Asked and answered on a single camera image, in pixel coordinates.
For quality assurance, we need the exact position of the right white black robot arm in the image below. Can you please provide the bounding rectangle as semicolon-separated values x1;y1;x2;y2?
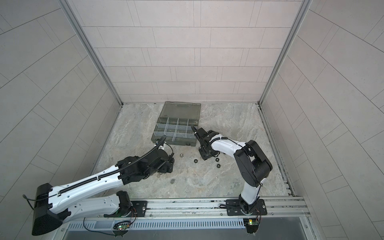
192;127;273;216

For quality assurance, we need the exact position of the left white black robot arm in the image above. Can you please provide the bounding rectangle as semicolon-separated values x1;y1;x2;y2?
32;148;175;236

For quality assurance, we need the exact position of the grey plastic organizer box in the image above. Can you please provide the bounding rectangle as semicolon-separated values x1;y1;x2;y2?
151;101;201;147

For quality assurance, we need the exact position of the left controller board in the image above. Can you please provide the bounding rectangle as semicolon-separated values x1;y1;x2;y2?
112;221;132;237

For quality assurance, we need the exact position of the controller board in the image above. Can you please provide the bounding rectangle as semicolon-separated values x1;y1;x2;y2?
243;219;260;234
112;221;132;237

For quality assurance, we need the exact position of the right controller board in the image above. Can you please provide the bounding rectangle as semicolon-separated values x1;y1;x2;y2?
243;219;260;234

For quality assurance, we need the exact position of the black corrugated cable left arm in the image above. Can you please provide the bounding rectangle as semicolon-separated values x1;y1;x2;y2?
58;135;167;194

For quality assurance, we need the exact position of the aluminium mounting rail frame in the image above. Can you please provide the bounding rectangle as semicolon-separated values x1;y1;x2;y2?
59;196;310;234

